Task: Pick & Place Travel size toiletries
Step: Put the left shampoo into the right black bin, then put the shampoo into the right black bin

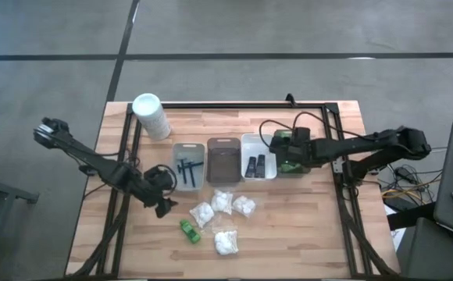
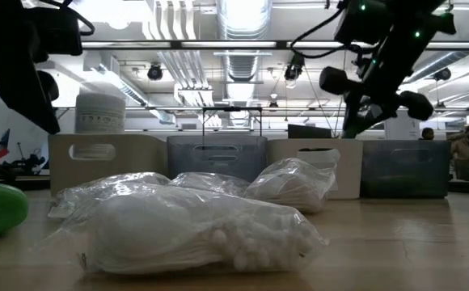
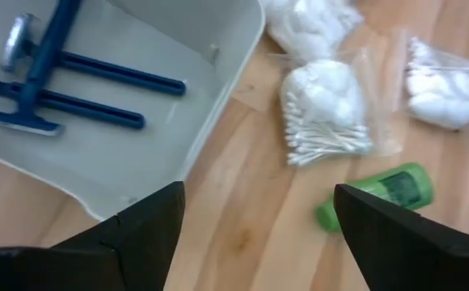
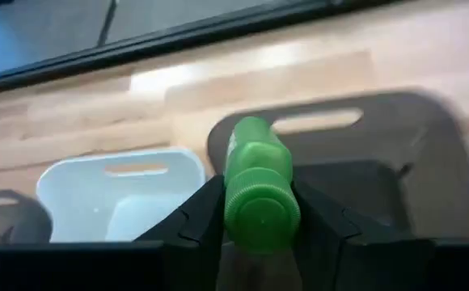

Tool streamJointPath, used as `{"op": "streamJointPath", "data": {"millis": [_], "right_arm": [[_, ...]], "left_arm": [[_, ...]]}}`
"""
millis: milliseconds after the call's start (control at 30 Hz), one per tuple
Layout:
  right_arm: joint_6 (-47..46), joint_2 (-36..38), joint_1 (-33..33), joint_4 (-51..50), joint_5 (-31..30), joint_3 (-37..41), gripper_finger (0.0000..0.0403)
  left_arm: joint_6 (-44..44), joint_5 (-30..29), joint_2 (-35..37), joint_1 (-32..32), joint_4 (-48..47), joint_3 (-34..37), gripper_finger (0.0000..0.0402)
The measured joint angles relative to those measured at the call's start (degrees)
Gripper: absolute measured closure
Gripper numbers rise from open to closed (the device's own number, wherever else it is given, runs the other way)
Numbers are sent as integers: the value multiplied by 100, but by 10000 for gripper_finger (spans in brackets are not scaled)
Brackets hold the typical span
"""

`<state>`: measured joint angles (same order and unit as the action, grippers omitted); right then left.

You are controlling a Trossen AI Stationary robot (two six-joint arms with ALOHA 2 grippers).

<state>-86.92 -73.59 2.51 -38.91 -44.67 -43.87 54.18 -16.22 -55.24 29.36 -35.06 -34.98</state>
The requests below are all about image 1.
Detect grey metal desk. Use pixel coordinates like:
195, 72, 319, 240
0, 171, 40, 281

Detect smoky translucent plastic bin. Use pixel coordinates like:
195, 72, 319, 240
205, 137, 242, 184

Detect white cylindrical wipes canister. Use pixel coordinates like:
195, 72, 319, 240
131, 92, 172, 141

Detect pale opaque plastic bin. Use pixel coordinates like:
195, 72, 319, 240
171, 142, 206, 192

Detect white plastic bin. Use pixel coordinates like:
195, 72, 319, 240
240, 133, 278, 181

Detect yellow cable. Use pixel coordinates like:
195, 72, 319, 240
382, 179, 442, 198

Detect black chair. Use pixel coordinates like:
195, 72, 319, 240
404, 216, 453, 281

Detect black metal rig frame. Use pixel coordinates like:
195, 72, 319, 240
68, 101, 401, 280

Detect black power adapter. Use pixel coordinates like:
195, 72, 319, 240
394, 166, 418, 183

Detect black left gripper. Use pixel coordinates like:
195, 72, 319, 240
144, 165, 180, 219

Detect dark grey plastic bin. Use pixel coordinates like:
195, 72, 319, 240
273, 129, 312, 179

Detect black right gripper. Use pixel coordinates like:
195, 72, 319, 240
269, 126, 314, 167

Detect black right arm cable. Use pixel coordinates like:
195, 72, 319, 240
259, 111, 372, 151

